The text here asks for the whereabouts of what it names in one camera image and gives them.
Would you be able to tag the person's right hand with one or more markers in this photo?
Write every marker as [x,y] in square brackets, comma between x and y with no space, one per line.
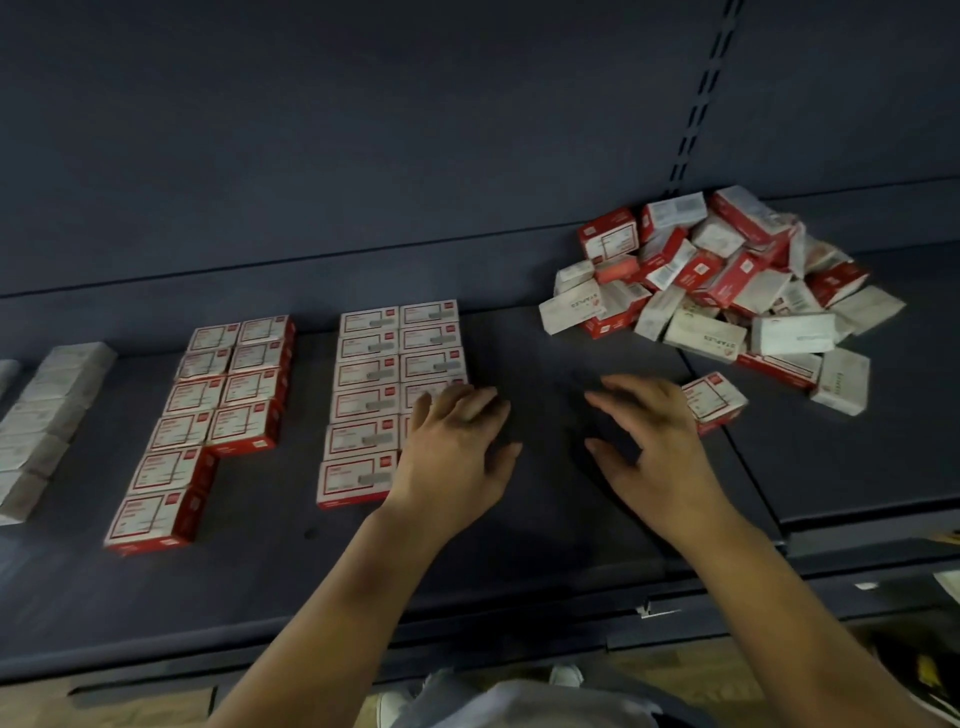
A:
[660,458]

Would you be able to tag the person's left hand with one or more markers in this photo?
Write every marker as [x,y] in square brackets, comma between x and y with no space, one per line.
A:
[450,465]

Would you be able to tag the pile of red white boxes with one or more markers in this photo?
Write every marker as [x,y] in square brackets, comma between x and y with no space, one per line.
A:
[720,285]

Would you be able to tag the dark metal shelf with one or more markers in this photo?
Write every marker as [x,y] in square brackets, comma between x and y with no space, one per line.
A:
[375,135]

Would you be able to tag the person's left forearm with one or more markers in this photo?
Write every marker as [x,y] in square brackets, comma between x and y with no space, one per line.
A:
[345,630]

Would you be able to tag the person's right forearm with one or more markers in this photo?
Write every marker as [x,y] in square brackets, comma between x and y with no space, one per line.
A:
[810,638]

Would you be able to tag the person's grey shoe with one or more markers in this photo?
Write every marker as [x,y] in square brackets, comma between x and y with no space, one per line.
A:
[566,675]
[393,710]

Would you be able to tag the person's grey clothing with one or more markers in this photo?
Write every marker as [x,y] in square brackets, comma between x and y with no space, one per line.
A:
[555,708]

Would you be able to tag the white paper card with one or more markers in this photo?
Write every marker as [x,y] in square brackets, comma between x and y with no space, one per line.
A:
[657,611]

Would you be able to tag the clear packaged insoles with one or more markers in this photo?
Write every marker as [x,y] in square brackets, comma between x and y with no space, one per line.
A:
[950,584]

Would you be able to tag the black shoe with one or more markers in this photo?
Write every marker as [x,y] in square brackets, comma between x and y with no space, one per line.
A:
[927,669]

